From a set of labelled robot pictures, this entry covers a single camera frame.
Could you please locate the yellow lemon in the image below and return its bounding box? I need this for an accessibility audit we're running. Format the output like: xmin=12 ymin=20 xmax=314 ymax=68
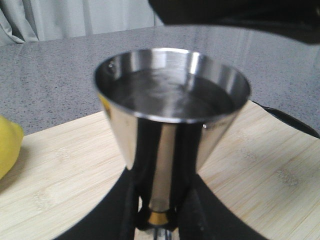
xmin=0 ymin=115 xmax=24 ymax=179

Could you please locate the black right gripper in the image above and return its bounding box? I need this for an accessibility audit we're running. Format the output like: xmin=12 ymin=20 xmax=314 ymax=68
xmin=148 ymin=0 xmax=320 ymax=45

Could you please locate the wooden cutting board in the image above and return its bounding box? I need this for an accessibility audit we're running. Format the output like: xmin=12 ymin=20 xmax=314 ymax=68
xmin=0 ymin=102 xmax=320 ymax=240

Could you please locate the steel double jigger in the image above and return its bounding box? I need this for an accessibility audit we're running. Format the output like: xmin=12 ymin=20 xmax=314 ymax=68
xmin=94 ymin=47 xmax=251 ymax=234

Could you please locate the grey curtain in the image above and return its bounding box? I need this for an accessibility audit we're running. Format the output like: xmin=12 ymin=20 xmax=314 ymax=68
xmin=0 ymin=0 xmax=163 ymax=46

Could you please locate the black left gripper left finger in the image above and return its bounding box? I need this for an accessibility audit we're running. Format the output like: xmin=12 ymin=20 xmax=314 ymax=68
xmin=56 ymin=166 xmax=150 ymax=240

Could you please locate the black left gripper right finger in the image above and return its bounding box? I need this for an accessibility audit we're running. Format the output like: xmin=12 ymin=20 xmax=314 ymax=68
xmin=166 ymin=172 xmax=266 ymax=240

